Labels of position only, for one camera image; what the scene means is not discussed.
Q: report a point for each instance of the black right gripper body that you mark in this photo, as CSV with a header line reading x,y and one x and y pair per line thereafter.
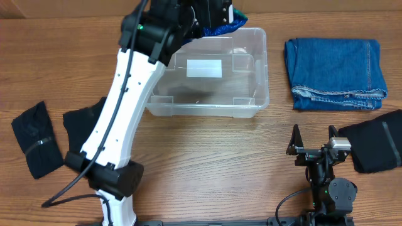
x,y
305,157

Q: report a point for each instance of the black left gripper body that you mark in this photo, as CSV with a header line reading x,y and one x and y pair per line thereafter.
x,y
198,27

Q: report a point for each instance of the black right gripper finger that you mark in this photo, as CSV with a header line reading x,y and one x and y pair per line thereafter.
x,y
296,144
333,132

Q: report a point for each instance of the blue green sequin cloth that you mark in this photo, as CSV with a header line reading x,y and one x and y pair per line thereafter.
x,y
240,20

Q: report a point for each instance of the black sock with band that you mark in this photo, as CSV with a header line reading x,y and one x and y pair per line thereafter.
x,y
34,133

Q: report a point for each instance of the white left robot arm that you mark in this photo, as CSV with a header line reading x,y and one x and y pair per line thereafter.
x,y
150,35

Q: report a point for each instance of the black folded cloth right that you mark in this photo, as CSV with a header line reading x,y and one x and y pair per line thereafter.
x,y
375,144

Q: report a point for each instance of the folded blue denim jeans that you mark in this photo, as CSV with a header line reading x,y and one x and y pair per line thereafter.
x,y
335,74

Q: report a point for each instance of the clear plastic storage bin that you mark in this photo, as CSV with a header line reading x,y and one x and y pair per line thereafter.
x,y
224,75

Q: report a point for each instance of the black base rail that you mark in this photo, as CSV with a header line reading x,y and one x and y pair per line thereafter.
x,y
286,221

